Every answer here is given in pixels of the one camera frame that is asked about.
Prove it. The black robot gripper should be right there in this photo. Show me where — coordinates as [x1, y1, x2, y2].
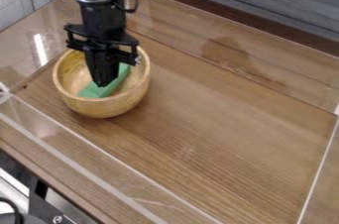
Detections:
[64, 0, 139, 86]

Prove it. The green rectangular block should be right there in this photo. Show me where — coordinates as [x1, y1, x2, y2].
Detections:
[79, 63, 131, 98]

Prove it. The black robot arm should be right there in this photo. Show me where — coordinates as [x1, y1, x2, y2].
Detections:
[64, 0, 140, 87]

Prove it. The light wooden bowl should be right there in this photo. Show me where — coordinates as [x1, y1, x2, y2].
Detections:
[54, 45, 151, 118]

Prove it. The clear acrylic enclosure wall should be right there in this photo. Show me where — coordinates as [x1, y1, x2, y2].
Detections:
[0, 0, 339, 224]

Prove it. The black table leg bracket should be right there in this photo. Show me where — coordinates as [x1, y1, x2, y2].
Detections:
[28, 179, 78, 224]

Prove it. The black cable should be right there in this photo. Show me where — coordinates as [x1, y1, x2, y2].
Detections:
[0, 197, 24, 224]

